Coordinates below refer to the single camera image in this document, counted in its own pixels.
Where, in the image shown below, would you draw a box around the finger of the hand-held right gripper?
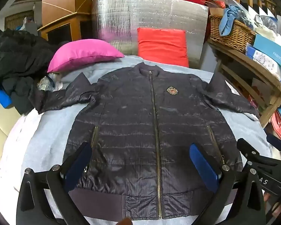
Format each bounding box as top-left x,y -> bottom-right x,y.
266,134 -> 281,160
236,138 -> 281,169

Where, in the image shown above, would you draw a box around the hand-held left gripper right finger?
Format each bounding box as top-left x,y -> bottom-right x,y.
189,144 -> 265,225

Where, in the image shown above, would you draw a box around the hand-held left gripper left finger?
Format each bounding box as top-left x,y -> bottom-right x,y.
16,142 -> 93,225

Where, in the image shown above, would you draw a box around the dark quilted puffer jacket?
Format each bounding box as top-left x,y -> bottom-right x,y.
29,62 -> 260,220

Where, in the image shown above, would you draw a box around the clear plastic bag with clothes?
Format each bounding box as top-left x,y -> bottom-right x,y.
255,14 -> 281,47

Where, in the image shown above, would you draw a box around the grey blanket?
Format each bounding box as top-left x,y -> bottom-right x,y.
21,55 -> 272,225

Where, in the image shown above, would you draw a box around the white bed sheet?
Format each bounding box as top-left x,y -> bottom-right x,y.
0,75 -> 68,225

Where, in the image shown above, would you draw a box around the wooden shelf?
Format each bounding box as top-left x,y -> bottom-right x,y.
207,37 -> 281,128

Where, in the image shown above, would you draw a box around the white printed box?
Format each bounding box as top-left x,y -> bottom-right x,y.
245,46 -> 281,80

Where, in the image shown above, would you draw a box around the cream padded furniture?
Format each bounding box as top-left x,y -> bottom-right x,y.
0,102 -> 22,174

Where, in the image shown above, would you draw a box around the crumpled clear plastic bag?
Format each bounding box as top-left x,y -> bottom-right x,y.
36,74 -> 61,92

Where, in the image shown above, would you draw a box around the blue cardboard box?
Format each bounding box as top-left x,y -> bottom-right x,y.
253,34 -> 281,71

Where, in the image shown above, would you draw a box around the bright blue garment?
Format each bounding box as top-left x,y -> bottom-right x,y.
0,80 -> 13,109

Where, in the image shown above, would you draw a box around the pink pillow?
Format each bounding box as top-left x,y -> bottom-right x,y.
47,39 -> 125,74

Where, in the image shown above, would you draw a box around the wicker basket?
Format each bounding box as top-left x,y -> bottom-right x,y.
208,14 -> 257,53

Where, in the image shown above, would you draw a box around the red-orange pillow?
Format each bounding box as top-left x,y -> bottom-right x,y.
137,27 -> 190,68

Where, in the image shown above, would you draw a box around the pile of black jackets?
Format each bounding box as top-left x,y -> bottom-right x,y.
0,28 -> 71,114

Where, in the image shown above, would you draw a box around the light blue cloth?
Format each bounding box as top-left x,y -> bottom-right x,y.
219,5 -> 246,37

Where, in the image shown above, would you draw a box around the silver foil insulation mat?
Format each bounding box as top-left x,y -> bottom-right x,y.
92,0 -> 209,69

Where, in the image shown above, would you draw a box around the brown slatted shutter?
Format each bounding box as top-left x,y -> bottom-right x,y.
4,10 -> 35,30

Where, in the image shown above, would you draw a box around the wooden cabinet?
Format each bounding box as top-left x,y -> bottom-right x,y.
37,0 -> 94,46

